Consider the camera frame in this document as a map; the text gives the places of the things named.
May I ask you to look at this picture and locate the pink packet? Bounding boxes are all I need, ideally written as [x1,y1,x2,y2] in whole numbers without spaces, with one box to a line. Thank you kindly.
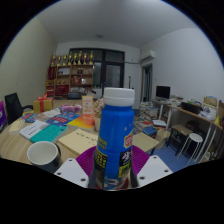
[59,103,83,115]

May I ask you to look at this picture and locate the orange book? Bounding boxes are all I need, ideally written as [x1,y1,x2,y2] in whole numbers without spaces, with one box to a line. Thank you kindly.
[67,113,97,130]

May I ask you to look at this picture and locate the black framed glass door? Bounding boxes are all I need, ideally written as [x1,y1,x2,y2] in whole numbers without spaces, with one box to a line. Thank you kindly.
[68,48,125,98]

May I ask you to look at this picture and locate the beige book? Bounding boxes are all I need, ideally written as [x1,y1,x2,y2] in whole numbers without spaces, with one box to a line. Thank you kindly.
[57,128,99,158]

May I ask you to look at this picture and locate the black computer monitor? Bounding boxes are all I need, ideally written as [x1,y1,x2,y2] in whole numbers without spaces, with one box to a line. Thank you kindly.
[155,85,171,100]

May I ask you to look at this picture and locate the wooden shelf unit with trophies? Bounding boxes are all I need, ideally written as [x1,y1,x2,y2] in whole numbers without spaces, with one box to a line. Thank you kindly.
[45,50,95,98]

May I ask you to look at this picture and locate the dark mug white inside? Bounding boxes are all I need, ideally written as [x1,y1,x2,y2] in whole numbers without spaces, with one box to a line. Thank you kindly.
[26,140,63,174]

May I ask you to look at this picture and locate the white printed booklet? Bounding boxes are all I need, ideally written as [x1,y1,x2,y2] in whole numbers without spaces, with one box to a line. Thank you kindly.
[18,119,50,140]

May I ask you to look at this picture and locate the cream book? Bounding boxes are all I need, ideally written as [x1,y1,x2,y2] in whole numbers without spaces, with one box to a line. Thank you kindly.
[8,118,26,134]

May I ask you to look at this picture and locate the white air conditioner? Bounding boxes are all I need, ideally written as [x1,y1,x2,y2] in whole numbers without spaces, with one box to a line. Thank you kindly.
[138,49,157,64]

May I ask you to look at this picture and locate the white round stool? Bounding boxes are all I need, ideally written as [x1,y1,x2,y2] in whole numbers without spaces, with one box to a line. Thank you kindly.
[176,132,204,164]

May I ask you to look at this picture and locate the yellow gift box red ribbon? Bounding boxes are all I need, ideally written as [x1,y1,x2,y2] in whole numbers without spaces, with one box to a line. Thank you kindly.
[32,94,54,114]

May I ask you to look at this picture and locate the pink flowers in pot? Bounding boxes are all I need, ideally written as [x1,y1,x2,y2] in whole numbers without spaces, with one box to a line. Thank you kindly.
[93,98,106,132]

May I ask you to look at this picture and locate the blue drink bottle white cap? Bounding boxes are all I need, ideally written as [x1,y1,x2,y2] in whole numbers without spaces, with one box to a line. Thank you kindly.
[93,87,136,192]

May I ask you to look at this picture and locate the small blue red booklet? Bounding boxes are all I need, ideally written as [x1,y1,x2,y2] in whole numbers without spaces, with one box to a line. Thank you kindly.
[21,112,39,124]

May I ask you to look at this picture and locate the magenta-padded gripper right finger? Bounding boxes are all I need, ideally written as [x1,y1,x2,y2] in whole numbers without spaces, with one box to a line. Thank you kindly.
[130,144,174,189]

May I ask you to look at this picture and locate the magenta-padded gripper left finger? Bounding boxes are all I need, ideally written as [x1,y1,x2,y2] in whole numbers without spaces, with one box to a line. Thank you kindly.
[53,145,98,190]

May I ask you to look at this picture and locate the cluttered side desk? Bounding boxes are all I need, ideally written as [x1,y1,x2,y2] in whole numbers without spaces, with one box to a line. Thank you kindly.
[151,98,224,161]

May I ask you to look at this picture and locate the small standing card box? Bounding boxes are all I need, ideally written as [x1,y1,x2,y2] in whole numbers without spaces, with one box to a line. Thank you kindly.
[81,95,95,116]

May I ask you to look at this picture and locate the large blue red book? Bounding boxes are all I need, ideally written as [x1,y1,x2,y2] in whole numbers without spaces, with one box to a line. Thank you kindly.
[45,112,81,127]

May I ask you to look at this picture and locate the black office chair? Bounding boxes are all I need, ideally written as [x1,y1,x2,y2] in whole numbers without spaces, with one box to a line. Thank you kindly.
[4,92,34,126]

